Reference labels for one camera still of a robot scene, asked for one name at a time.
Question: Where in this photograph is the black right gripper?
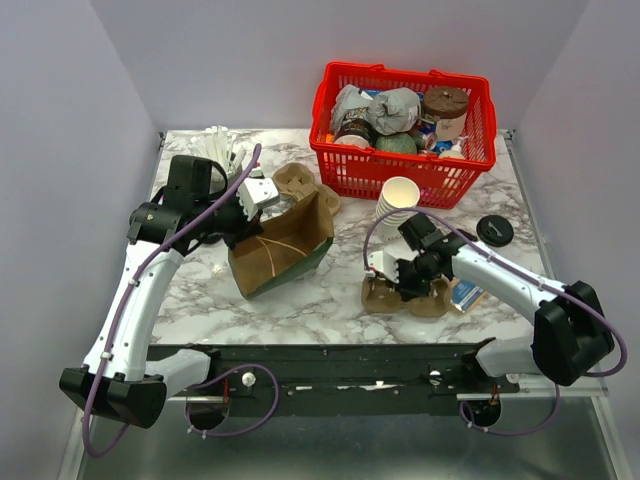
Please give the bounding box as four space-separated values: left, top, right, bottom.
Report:
385 255 441 298

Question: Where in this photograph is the single brown cup carrier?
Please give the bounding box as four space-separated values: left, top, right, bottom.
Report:
361 277 453 318

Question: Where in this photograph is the brown green paper bag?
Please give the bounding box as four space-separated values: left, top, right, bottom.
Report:
228 193 334 300

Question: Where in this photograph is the brown cardboard cup carrier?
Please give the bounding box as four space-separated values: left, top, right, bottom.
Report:
272 162 341 216

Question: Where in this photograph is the black plastic cup lid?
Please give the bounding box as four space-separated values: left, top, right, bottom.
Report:
476 215 514 247

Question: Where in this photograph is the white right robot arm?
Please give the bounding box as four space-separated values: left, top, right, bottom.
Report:
398 213 614 392

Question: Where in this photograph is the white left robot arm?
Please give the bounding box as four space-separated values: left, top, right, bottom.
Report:
59 151 279 428

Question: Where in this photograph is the blue orange card box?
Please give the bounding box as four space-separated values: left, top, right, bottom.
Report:
451 279 486 313

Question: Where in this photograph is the stack of paper cups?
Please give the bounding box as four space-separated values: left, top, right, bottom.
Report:
376 176 421 241

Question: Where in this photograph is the red plastic shopping basket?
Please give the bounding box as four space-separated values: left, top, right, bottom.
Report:
309 62 497 209

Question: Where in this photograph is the cream pump lotion bottle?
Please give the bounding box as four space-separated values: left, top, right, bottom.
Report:
439 137 465 159

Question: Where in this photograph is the green netted melon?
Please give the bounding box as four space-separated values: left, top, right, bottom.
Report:
375 132 417 155

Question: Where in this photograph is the red blue drink can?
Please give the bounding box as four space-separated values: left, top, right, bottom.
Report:
415 132 438 152

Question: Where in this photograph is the black labelled tub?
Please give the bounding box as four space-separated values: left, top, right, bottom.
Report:
334 108 377 149

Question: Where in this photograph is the grey plastic mailer bag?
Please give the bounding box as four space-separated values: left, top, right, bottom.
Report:
329 84 422 135

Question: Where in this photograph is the brown lidded round box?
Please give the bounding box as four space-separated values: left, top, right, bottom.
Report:
422 86 470 141

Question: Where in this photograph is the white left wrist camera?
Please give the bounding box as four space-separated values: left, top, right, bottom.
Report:
237 178 280 220

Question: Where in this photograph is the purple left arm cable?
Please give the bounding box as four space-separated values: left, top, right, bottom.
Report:
81 143 280 459

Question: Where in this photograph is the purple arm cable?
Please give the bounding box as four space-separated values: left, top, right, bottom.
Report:
81 143 280 459
362 207 629 436

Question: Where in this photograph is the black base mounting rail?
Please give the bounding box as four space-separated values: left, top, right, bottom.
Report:
159 343 521 419

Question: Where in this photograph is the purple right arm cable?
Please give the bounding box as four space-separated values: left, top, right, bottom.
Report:
362 207 629 436

